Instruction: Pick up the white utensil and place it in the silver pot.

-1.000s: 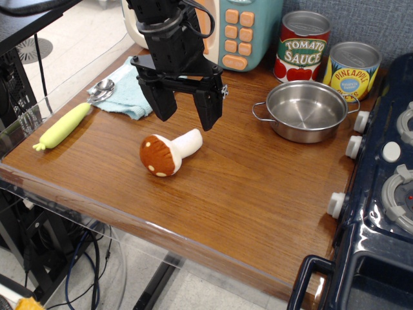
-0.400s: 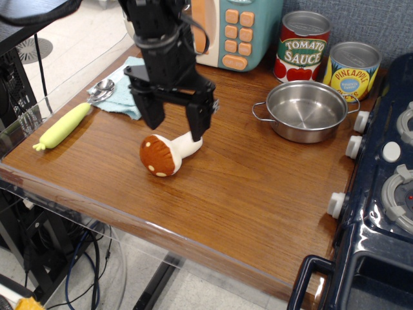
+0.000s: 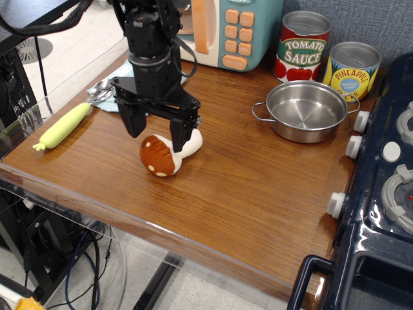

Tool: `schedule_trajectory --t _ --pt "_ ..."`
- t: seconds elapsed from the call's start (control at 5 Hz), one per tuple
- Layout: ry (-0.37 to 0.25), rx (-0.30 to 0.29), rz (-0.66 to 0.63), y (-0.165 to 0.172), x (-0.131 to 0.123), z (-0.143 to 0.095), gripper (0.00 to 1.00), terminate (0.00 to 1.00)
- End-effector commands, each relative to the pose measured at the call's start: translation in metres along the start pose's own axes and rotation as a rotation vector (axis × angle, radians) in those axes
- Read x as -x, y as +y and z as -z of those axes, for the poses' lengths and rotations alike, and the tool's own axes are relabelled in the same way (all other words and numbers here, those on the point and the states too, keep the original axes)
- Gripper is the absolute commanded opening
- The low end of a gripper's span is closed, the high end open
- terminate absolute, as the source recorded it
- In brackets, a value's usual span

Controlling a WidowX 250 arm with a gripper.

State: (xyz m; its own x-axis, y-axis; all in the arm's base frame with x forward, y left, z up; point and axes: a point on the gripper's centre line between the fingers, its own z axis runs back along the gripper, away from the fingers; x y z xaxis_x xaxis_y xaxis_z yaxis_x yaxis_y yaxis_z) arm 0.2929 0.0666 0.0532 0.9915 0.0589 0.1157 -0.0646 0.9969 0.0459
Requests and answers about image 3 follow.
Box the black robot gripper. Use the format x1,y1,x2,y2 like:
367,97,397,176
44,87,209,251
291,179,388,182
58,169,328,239
110,57,201,152

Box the plush brown white mushroom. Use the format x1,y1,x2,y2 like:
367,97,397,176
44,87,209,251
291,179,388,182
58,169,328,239
139,129,203,177

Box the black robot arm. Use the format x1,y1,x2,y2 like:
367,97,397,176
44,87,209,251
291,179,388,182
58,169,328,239
110,1,201,152

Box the silver metal pot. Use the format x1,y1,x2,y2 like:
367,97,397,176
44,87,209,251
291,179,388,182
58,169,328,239
252,80,361,144

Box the light blue cloth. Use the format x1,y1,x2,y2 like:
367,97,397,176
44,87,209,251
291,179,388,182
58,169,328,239
86,56,188,117

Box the toy microwave teal cream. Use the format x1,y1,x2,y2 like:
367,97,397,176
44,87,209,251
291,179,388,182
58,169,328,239
173,0,283,72

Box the black table leg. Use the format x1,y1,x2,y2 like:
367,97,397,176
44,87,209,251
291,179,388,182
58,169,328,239
132,253,184,310

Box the tomato sauce can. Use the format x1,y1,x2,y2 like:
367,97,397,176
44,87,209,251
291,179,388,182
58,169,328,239
274,10,332,83

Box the black desk at left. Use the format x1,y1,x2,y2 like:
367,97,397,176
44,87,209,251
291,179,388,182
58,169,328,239
0,0,81,57

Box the white stove knob lower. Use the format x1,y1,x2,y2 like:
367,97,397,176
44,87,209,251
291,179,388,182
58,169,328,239
327,192,346,219

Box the white stove knob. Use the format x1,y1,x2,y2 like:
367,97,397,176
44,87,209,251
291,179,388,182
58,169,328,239
345,136,363,160
354,111,370,134
327,192,346,219

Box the white stove knob middle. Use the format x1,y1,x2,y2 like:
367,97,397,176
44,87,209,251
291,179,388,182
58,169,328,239
345,136,363,160

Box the white stove knob upper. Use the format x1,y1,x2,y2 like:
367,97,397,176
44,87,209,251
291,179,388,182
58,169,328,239
354,111,370,134

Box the pineapple slices can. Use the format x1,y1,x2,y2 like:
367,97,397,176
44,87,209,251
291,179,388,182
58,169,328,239
323,41,382,102

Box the dark blue toy stove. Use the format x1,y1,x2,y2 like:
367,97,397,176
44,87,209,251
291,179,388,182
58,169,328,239
288,54,412,309

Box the green handled metal spoon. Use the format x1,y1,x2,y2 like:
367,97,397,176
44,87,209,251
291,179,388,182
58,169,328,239
32,78,114,151

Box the blue cable on floor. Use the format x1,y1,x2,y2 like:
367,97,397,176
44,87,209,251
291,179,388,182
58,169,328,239
64,231,101,310

